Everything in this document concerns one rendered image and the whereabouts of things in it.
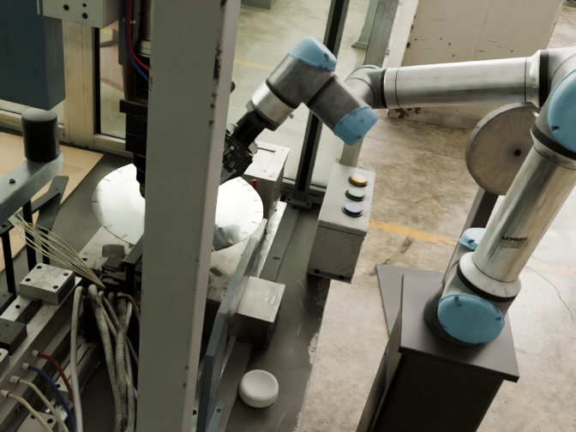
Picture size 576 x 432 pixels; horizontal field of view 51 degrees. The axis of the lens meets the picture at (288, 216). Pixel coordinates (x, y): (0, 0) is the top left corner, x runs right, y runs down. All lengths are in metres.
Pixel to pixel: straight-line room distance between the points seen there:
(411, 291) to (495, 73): 0.56
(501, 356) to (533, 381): 1.17
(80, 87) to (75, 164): 0.20
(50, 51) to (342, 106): 0.46
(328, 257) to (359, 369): 0.96
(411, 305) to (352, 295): 1.17
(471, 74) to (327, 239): 0.47
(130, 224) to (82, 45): 0.67
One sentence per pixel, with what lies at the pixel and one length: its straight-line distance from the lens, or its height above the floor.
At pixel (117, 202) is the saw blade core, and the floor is 0.95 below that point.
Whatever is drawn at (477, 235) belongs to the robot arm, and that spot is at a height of 0.98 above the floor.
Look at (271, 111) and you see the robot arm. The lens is 1.06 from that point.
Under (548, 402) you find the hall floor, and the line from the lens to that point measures 2.48.
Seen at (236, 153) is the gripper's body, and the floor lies 1.10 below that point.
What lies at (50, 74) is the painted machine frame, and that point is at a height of 1.27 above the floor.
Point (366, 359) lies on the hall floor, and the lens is 2.30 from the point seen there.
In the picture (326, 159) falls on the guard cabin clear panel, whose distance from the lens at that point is 1.60.
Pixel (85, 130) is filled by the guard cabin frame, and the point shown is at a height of 0.80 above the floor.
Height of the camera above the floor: 1.61
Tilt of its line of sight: 33 degrees down
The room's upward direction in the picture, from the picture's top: 11 degrees clockwise
